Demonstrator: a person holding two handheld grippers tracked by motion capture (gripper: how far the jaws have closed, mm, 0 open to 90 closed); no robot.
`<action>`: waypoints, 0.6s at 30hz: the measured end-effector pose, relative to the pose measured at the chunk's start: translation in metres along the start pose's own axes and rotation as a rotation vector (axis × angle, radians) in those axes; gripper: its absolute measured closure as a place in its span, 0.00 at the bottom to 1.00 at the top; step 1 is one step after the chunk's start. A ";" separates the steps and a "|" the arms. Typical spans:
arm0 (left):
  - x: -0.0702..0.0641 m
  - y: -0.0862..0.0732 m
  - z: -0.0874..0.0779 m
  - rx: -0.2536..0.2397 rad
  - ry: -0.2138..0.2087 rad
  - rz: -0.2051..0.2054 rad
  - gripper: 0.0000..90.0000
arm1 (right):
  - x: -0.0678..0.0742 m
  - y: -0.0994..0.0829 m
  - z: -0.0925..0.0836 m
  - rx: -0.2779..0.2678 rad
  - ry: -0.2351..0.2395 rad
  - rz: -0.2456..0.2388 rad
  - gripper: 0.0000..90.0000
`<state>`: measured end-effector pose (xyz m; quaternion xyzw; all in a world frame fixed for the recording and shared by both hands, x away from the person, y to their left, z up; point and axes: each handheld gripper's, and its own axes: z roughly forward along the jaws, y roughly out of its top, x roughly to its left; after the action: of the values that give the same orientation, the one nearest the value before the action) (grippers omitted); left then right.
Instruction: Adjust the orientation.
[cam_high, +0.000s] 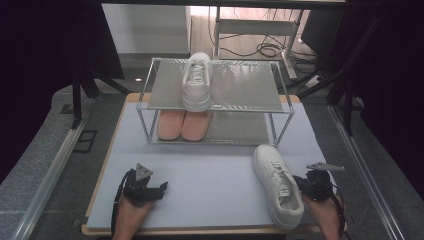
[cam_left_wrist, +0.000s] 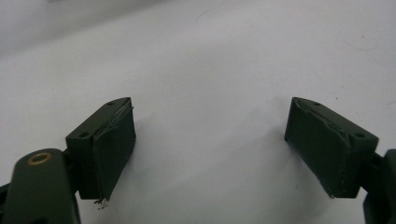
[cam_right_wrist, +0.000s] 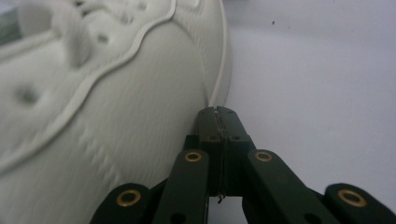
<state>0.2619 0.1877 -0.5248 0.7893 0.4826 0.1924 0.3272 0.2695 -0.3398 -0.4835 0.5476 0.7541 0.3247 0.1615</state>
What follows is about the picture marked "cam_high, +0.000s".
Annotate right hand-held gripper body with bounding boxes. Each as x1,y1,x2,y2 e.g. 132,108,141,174
301,161,346,203

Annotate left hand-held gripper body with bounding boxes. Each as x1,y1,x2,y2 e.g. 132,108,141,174
120,162,162,205

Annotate white sneaker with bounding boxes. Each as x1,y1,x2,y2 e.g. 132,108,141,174
181,51,214,113
252,143,305,230

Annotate metal shoe rack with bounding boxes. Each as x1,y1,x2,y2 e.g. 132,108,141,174
135,57,296,147

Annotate person's left hand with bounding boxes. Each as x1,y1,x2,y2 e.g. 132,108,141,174
116,193,154,225

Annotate person's right hand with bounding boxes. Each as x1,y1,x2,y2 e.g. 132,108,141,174
302,192,345,233

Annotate black metal stand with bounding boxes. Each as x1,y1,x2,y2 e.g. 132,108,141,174
70,66,132,129
296,13,388,136

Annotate dark monitor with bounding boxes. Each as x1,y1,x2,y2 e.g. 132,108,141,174
300,9,346,59

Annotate white panel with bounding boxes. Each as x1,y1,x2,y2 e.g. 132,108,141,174
101,3,192,56

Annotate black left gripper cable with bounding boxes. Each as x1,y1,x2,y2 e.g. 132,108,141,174
109,169,136,236

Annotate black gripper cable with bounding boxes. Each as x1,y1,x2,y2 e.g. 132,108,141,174
109,169,136,236
319,179,348,236

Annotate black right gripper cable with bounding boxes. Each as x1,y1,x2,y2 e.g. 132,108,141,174
319,179,348,236

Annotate aluminium floor rail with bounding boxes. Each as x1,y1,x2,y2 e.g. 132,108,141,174
328,103,406,240
11,116,88,240

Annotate black floor cables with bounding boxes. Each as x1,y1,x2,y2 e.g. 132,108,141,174
208,6,318,64

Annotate white desk frame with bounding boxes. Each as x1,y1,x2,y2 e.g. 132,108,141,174
213,6,301,81

